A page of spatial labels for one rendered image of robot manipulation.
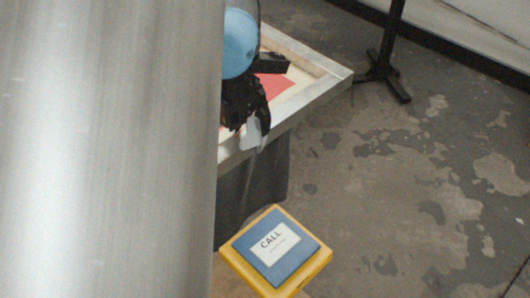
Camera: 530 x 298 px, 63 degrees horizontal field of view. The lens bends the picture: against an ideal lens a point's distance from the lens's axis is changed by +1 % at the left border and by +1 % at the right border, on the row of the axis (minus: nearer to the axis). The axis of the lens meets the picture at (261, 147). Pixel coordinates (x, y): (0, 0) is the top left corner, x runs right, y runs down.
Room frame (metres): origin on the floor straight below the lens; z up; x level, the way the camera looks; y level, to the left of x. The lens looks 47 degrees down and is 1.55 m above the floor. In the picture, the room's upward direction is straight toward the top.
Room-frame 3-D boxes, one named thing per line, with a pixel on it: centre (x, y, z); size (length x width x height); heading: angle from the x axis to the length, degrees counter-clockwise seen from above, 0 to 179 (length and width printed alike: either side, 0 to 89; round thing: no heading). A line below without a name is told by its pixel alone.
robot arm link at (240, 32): (0.45, 0.06, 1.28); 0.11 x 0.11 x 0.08; 88
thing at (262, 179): (0.62, 0.08, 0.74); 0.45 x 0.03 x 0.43; 134
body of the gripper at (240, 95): (0.54, 0.04, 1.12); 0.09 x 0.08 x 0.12; 134
